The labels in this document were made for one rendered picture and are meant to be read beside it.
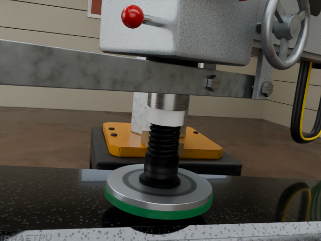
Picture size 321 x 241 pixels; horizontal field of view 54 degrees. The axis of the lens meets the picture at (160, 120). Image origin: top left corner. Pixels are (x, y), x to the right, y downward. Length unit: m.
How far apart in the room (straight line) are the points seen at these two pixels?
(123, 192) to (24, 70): 0.29
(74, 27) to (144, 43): 6.20
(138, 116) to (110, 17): 0.90
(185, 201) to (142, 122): 0.90
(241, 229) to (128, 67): 0.38
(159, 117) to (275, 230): 0.32
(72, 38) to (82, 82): 6.25
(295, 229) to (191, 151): 0.67
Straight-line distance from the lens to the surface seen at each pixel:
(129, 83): 0.47
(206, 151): 1.32
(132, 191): 0.59
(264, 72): 0.70
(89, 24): 6.72
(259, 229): 0.68
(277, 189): 0.89
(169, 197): 0.58
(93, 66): 0.44
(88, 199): 0.69
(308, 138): 1.15
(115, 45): 0.58
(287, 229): 0.72
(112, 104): 6.83
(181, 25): 0.47
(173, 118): 0.58
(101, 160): 1.19
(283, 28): 0.59
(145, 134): 1.26
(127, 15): 0.45
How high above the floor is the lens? 1.11
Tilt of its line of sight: 10 degrees down
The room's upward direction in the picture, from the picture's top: 6 degrees clockwise
